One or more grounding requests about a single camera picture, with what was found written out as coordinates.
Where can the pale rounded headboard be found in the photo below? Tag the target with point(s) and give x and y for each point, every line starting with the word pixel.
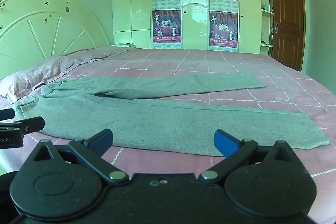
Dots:
pixel 39 29

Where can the grey pants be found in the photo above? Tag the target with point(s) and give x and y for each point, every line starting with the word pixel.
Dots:
pixel 147 119

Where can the brown wooden door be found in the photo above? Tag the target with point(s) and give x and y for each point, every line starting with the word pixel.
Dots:
pixel 287 16

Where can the pale stack of papers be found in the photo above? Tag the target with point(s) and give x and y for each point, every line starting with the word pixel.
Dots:
pixel 124 44

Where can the pale corner shelf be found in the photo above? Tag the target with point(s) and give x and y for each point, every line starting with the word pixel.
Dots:
pixel 266 12

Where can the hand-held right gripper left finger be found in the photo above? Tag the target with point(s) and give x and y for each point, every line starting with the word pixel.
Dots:
pixel 101 139

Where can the pale glossy wardrobe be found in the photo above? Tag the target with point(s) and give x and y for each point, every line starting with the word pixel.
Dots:
pixel 194 3

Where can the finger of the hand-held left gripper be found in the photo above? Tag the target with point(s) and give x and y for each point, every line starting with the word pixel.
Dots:
pixel 6 114
pixel 29 125

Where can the teal bottle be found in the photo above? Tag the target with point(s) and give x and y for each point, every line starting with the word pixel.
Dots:
pixel 265 6

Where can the pink pillow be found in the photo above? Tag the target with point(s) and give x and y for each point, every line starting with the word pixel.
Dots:
pixel 29 77
pixel 102 52

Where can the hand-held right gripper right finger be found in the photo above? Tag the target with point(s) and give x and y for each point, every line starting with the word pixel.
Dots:
pixel 225 142

